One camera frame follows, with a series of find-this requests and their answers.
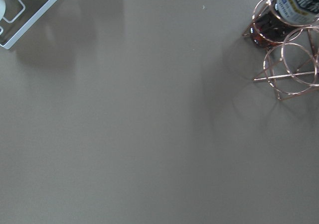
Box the tea bottle far left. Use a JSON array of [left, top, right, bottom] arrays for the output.
[[249, 0, 319, 49]]

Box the white cup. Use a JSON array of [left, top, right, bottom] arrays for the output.
[[0, 0, 6, 20]]

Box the copper wire bottle rack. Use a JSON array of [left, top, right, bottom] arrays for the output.
[[243, 0, 319, 100]]

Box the white wire cup rack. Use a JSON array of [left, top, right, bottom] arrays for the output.
[[0, 0, 58, 50]]

